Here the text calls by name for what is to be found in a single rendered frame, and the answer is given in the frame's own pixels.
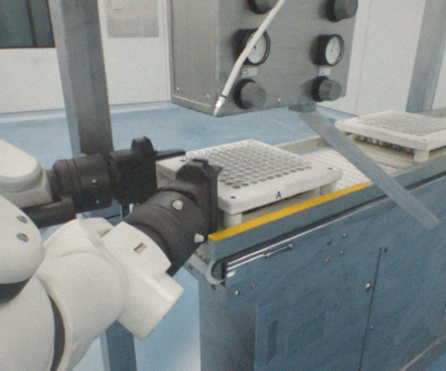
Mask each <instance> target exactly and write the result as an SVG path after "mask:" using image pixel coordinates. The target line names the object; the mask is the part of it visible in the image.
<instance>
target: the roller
mask: <svg viewBox="0 0 446 371"><path fill-rule="evenodd" d="M223 259H225V257H224V258H221V259H219V260H217V261H216V262H215V263H214V264H213V267H212V269H211V275H212V277H213V278H215V279H217V280H222V279H224V278H225V267H224V265H223Z"/></svg>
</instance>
